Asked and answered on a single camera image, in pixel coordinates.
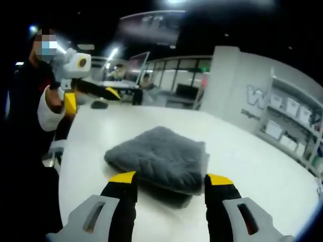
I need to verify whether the grey fluffy towel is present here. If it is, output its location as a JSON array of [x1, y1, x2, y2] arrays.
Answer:
[[104, 126, 210, 209]]

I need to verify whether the person's left hand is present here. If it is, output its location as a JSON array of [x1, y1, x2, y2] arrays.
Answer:
[[44, 85, 67, 109]]

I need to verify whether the black computer mouse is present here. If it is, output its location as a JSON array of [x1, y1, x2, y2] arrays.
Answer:
[[90, 100, 108, 109]]

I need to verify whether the white monitor desk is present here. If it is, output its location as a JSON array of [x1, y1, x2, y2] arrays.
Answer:
[[100, 80, 142, 104]]

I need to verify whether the large curved monitor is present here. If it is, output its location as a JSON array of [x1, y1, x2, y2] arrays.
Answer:
[[130, 51, 151, 84]]

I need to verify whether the person in black clothing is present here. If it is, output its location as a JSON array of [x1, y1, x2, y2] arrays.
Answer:
[[5, 60, 64, 235]]

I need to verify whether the small black monitor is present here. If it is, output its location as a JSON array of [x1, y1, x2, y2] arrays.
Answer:
[[175, 84, 199, 99]]

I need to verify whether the grey metal shelf rack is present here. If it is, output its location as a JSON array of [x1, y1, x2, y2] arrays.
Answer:
[[257, 67, 323, 178]]

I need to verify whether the row of white storage bins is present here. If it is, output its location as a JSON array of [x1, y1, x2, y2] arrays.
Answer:
[[264, 93, 316, 157]]

